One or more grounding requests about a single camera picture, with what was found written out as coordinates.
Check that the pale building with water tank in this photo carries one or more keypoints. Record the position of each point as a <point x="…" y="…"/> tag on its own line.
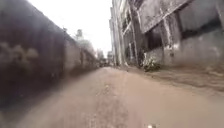
<point x="84" y="43"/>

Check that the grey weathered concrete building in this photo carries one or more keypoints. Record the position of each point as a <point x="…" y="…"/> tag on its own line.
<point x="186" y="36"/>

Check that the brown dirt road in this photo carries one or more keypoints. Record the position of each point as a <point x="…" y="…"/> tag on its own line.
<point x="113" y="100"/>

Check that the tall pale building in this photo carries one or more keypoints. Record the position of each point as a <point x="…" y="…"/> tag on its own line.
<point x="118" y="33"/>

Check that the raised dirt verge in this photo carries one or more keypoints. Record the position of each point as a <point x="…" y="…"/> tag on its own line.
<point x="190" y="78"/>

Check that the robot's own part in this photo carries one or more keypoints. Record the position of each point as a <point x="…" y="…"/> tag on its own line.
<point x="150" y="126"/>

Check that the dark stained long wall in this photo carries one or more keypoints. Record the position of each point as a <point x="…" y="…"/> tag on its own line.
<point x="33" y="53"/>

